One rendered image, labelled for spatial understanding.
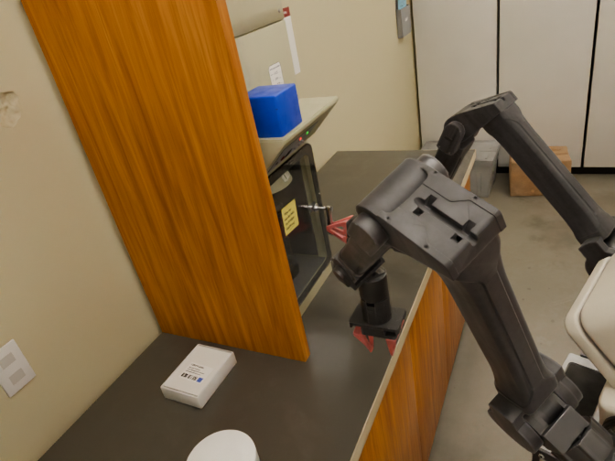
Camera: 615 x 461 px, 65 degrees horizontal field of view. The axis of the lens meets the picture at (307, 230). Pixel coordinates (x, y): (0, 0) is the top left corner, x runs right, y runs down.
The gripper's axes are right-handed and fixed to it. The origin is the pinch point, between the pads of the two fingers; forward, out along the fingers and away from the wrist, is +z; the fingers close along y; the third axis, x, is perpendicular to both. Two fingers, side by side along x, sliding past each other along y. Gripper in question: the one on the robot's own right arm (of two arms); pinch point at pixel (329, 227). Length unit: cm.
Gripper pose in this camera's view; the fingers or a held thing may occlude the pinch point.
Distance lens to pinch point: 141.3
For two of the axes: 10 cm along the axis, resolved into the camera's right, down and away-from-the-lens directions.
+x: 1.0, 9.3, 3.5
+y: -4.4, 3.6, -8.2
